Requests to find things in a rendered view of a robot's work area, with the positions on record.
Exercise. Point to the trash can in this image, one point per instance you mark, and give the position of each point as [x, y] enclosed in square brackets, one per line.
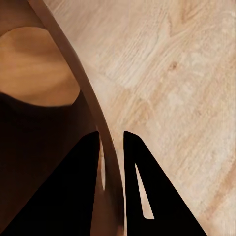
[47, 104]

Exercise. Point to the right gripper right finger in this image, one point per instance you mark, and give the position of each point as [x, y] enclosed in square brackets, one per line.
[172, 217]

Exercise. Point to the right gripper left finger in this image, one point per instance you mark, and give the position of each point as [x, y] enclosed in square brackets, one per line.
[63, 204]

